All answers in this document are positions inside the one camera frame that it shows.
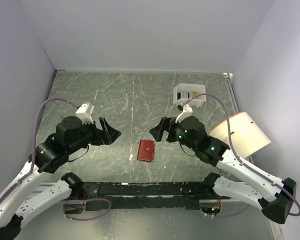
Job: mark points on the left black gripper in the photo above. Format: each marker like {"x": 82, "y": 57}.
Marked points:
{"x": 110, "y": 134}

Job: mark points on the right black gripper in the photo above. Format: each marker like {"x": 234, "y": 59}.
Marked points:
{"x": 165, "y": 124}

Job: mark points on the red leather card holder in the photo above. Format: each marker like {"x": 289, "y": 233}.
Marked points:
{"x": 146, "y": 150}

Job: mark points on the white plastic card tray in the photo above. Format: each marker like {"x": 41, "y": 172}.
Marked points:
{"x": 196, "y": 102}

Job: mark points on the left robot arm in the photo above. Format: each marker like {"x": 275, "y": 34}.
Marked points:
{"x": 16, "y": 210}

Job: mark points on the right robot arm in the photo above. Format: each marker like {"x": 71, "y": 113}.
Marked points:
{"x": 270, "y": 194}

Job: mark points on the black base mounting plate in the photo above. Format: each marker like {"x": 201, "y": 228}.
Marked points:
{"x": 188, "y": 195}

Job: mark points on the white orange lamp shade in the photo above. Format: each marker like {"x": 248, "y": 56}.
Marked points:
{"x": 247, "y": 138}

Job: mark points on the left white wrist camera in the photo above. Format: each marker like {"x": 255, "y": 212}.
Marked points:
{"x": 84, "y": 113}

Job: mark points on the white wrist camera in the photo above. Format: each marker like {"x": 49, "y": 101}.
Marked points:
{"x": 84, "y": 113}
{"x": 185, "y": 111}

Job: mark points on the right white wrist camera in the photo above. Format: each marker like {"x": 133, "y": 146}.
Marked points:
{"x": 185, "y": 111}

